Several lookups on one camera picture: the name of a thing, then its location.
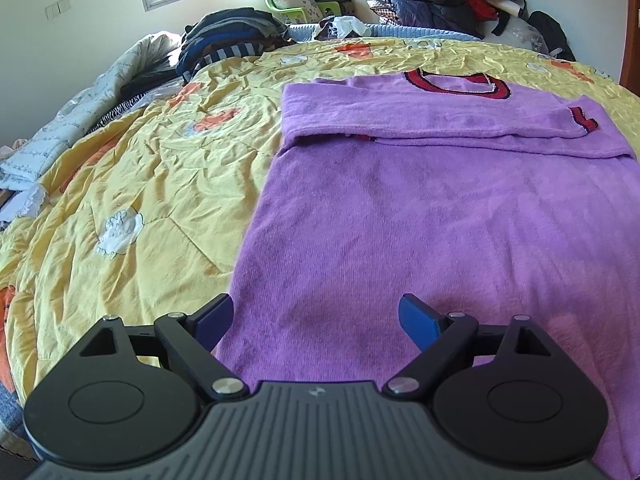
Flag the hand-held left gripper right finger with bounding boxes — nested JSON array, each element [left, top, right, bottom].
[[382, 292, 553, 401]]

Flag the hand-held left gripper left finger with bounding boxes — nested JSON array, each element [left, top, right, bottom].
[[80, 292, 250, 402]]

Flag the purple sweater with red collar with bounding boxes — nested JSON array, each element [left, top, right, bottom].
[[215, 69, 640, 480]]

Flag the pile of dark folded clothes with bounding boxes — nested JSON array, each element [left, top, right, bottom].
[[176, 7, 291, 83]]

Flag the yellow carrot print quilt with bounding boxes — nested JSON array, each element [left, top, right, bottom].
[[0, 37, 640, 396]]

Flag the grey white printed quilt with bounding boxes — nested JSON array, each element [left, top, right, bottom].
[[0, 32, 183, 233]]

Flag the light blue quilted blanket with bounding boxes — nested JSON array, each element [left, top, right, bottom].
[[287, 22, 483, 43]]

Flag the white plastic bag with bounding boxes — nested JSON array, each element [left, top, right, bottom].
[[332, 16, 373, 38]]

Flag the clear plastic bag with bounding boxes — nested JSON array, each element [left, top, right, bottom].
[[492, 17, 551, 53]]

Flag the navy blue jacket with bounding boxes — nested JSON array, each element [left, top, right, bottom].
[[390, 0, 486, 38]]

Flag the dark printed bag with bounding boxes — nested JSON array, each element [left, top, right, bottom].
[[315, 15, 341, 41]]

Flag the checked cloth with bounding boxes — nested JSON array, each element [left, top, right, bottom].
[[366, 0, 398, 26]]

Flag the black backpack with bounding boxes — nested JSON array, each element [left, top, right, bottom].
[[527, 10, 576, 61]]

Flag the green plastic chair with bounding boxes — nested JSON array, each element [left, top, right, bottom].
[[264, 0, 351, 23]]

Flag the brown wooden door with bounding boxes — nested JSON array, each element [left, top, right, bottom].
[[620, 0, 640, 106]]

